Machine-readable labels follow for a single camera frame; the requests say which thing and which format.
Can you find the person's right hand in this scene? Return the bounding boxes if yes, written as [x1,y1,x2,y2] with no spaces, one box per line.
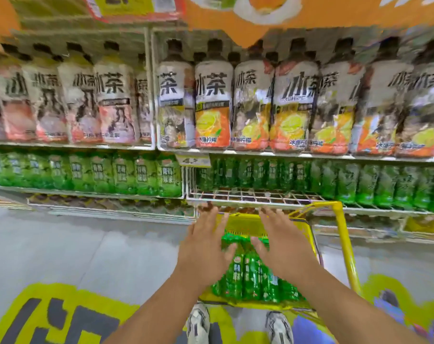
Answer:
[250,207,320,283]

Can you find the person's left hand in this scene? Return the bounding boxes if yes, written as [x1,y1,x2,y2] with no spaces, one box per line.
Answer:
[174,205,238,288]

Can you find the green tea bottles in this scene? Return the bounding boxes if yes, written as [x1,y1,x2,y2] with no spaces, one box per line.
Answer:
[209,232,303,303]

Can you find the yellow shopping basket trolley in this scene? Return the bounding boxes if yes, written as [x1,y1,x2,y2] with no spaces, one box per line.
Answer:
[199,201,363,319]

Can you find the row of flower-label green bottles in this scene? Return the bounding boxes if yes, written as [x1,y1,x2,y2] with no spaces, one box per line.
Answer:
[197,157,313,192]

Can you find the white wire shelf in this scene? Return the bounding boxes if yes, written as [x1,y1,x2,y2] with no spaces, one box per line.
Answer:
[0,24,434,244]

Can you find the person's left forearm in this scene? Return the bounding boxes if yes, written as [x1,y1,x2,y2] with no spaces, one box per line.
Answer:
[102,272,212,344]

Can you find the person's right forearm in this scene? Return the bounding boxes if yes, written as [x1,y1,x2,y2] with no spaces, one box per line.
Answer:
[292,263,418,344]

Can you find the orange shelf banner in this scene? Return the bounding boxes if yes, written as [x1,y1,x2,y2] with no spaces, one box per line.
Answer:
[182,0,434,49]

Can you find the white grey sneaker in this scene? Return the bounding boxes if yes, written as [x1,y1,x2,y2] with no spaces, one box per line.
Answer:
[186,304,211,344]
[265,311,295,344]

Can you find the yellow white price tag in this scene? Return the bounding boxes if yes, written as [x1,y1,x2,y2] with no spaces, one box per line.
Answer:
[175,154,212,168]

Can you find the row of white-label green bottles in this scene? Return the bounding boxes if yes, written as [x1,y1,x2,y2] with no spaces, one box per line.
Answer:
[310,159,434,215]

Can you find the row of large green-label bottles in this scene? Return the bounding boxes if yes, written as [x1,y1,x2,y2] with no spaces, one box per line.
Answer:
[0,149,183,198]

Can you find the yellow cartoon floor sticker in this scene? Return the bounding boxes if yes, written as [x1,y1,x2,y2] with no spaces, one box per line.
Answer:
[0,274,434,344]

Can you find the row of orange-label tea bottles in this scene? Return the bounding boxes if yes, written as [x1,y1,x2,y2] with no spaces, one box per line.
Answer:
[156,35,434,158]

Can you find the row of pink-label tea bottles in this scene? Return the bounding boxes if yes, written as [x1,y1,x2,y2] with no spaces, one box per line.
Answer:
[0,43,155,146]

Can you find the red-edged yellow price tag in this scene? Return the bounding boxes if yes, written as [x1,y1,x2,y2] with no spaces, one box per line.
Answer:
[82,0,185,24]

